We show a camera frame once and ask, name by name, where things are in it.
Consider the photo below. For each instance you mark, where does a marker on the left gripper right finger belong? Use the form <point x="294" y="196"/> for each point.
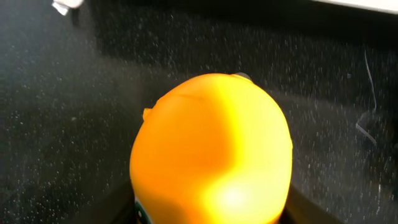
<point x="301" y="211"/>

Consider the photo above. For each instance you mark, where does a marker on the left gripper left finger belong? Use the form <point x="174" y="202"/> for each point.
<point x="118" y="208"/>

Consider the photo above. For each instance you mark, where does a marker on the yellow rubber duck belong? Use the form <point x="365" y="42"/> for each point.
<point x="211" y="149"/>

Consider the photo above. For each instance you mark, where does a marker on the white shelf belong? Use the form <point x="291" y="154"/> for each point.
<point x="367" y="4"/>

